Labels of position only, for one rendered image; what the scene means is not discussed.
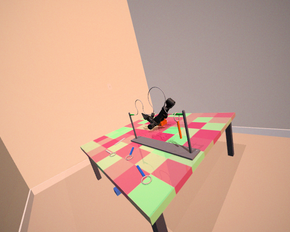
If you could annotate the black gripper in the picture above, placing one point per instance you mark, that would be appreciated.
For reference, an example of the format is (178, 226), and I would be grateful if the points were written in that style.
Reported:
(147, 117)

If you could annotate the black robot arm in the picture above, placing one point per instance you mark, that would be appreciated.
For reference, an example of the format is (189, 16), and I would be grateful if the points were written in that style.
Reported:
(162, 115)

